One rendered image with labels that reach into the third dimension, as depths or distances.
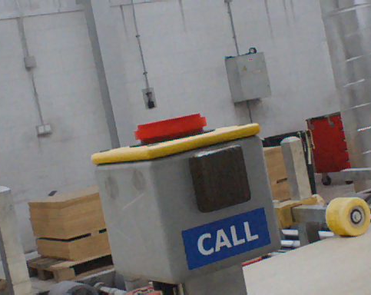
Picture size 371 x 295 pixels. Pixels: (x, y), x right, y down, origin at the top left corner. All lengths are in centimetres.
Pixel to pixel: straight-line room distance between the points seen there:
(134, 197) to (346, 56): 449
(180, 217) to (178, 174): 2
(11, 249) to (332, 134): 773
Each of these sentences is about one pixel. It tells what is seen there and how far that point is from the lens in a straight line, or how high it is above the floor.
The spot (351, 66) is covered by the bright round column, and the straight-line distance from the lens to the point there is 486.
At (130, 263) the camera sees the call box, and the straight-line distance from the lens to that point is 44.
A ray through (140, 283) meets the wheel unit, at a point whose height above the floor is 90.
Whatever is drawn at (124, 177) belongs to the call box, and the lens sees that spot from 42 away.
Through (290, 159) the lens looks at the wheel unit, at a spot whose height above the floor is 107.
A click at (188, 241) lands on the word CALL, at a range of 40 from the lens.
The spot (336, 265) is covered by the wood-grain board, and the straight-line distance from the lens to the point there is 148.
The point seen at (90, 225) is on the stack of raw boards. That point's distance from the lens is 681.
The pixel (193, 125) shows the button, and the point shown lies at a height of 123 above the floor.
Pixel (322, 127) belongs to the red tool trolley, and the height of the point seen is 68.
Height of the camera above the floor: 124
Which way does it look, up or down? 3 degrees down
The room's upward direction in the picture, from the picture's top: 11 degrees counter-clockwise
